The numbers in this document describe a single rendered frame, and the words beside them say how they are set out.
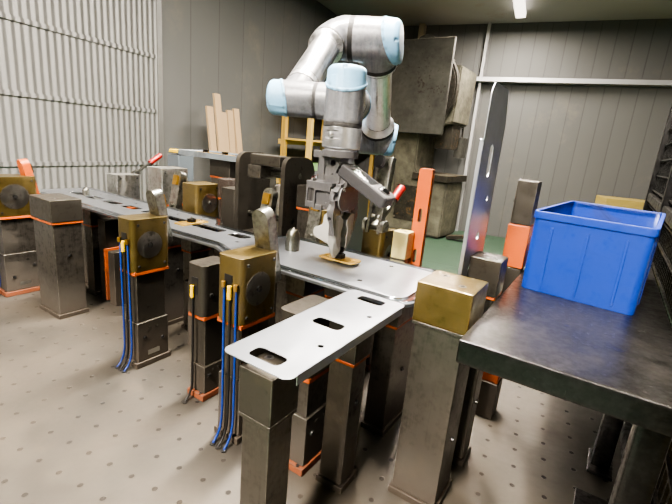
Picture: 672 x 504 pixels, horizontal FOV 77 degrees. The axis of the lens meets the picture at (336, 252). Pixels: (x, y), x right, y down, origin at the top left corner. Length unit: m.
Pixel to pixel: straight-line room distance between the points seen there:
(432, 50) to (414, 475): 5.71
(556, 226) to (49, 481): 0.87
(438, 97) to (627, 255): 5.34
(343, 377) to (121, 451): 0.41
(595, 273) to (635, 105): 6.56
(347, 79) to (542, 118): 6.42
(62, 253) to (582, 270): 1.22
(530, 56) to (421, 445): 6.84
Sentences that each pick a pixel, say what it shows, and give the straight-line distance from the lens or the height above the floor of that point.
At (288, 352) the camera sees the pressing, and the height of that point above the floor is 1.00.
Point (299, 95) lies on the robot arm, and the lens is 0.93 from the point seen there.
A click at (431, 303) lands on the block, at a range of 0.60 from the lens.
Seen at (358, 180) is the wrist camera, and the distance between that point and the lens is 0.80.
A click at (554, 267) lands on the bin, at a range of 0.75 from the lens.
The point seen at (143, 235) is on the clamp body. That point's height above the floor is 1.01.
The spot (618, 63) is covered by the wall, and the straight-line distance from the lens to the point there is 7.30.
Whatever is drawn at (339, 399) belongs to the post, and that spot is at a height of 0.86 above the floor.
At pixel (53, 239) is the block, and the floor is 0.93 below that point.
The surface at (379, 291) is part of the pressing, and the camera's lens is 0.72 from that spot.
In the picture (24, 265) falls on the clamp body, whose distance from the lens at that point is 1.61.
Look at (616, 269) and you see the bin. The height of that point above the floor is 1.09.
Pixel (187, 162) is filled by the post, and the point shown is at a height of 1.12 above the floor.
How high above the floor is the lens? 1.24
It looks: 15 degrees down
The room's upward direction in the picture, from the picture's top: 5 degrees clockwise
